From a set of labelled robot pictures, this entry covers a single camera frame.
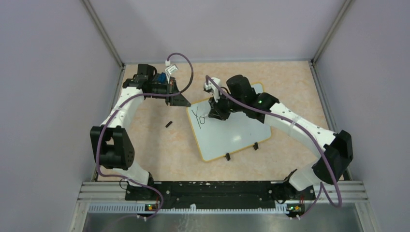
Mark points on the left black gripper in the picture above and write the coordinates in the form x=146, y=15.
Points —
x=179, y=100

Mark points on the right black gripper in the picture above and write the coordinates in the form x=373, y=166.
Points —
x=216, y=110

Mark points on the yellow framed whiteboard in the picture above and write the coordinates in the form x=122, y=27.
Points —
x=220, y=139

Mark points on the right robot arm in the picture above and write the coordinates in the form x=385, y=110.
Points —
x=333, y=149

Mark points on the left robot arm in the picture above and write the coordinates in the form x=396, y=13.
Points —
x=110, y=141

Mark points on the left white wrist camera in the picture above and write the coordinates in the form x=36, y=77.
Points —
x=170, y=68

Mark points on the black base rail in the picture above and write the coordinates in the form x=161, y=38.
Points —
x=220, y=194

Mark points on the white cable duct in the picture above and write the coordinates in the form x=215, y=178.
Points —
x=141, y=208

